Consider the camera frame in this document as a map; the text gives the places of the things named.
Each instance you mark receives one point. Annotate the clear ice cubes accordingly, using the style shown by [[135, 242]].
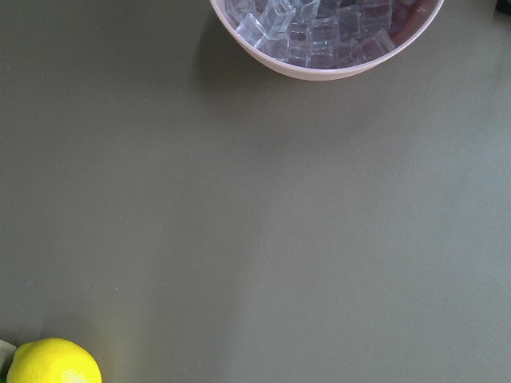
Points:
[[320, 34]]

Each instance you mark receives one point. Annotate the pink bowl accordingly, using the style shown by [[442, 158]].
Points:
[[419, 18]]

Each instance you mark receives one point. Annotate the yellow lemon near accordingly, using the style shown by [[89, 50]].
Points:
[[53, 360]]

